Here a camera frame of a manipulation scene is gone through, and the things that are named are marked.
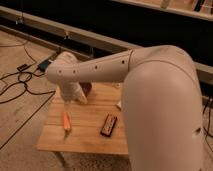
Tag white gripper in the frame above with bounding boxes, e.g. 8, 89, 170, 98
59, 83, 87, 112

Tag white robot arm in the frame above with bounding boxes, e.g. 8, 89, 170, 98
46, 45, 203, 171

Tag orange carrot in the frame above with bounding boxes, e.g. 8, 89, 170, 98
63, 112, 71, 131

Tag dark red object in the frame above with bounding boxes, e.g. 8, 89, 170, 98
80, 83, 92, 96

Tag wooden table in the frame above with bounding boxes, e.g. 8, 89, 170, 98
37, 83, 128, 164

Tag dark candy bar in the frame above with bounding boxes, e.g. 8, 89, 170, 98
100, 114, 117, 137

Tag black power adapter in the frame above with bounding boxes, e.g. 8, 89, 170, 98
37, 60, 51, 72

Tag small black plug box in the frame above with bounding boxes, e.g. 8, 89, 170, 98
17, 64, 29, 72

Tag long wooden beam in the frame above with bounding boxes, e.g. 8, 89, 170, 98
0, 5, 213, 86

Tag black floor cable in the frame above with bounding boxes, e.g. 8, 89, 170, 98
0, 41, 57, 105

